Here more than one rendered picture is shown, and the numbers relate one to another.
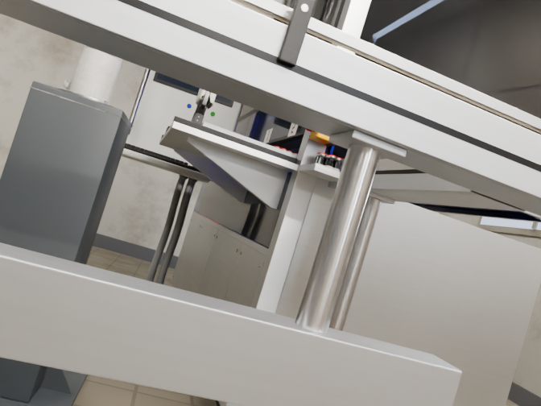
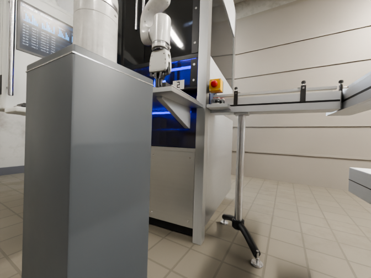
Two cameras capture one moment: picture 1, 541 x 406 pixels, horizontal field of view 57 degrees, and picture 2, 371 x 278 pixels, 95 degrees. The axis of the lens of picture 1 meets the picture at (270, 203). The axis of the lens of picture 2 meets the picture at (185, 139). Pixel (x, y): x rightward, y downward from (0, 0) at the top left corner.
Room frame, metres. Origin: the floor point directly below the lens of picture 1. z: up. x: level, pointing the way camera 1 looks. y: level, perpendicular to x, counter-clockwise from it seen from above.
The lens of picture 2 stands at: (0.93, 0.83, 0.67)
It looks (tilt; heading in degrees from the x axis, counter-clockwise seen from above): 0 degrees down; 311
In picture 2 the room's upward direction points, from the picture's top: 2 degrees clockwise
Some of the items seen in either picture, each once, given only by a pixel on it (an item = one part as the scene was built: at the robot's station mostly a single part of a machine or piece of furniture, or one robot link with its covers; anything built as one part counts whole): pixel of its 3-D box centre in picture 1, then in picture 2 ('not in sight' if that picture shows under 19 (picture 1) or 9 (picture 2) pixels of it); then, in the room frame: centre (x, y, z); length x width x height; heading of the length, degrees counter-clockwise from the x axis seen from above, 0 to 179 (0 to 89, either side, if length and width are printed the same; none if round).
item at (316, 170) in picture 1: (328, 174); (219, 107); (1.47, -0.14, 0.87); 0.14 x 0.13 x 0.02; 106
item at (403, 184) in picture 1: (410, 166); (266, 100); (1.24, -0.31, 0.92); 0.69 x 0.15 x 0.16; 16
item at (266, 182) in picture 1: (233, 174); (175, 115); (1.59, 0.14, 0.79); 0.34 x 0.03 x 0.13; 106
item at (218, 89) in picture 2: (326, 130); (216, 86); (1.48, -0.09, 0.99); 0.08 x 0.07 x 0.07; 106
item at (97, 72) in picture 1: (97, 74); (96, 42); (1.48, 0.61, 0.95); 0.19 x 0.19 x 0.18
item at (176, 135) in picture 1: (228, 156); (141, 103); (1.83, 0.20, 0.87); 0.70 x 0.48 x 0.02; 16
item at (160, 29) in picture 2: not in sight; (160, 31); (1.56, 0.29, 1.17); 0.09 x 0.08 x 0.13; 13
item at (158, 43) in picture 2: not in sight; (160, 48); (1.55, 0.29, 1.09); 0.09 x 0.08 x 0.03; 16
